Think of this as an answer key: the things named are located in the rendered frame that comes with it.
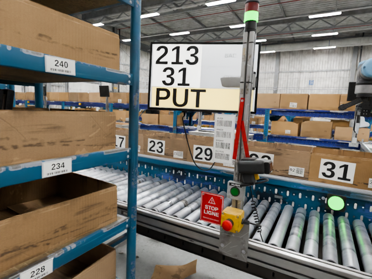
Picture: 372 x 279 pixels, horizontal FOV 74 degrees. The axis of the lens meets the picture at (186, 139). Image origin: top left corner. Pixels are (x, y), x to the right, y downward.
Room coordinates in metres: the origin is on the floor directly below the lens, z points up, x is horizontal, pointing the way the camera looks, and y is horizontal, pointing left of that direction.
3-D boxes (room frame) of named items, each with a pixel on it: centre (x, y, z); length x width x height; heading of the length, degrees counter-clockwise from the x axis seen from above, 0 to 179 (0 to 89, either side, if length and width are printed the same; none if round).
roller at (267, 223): (1.16, -0.42, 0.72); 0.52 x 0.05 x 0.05; 151
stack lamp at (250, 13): (0.96, -0.22, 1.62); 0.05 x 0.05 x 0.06
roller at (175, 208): (1.38, -0.03, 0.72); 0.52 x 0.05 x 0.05; 151
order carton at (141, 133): (2.15, 0.43, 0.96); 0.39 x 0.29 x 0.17; 61
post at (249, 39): (0.96, -0.22, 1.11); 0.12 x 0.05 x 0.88; 61
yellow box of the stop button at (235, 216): (0.89, -0.22, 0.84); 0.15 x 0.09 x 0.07; 61
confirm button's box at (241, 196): (0.93, -0.20, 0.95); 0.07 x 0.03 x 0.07; 61
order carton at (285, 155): (1.58, -0.60, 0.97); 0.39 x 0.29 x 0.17; 61
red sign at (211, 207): (0.97, -0.15, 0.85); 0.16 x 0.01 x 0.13; 61
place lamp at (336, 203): (1.23, -0.79, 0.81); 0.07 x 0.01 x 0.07; 61
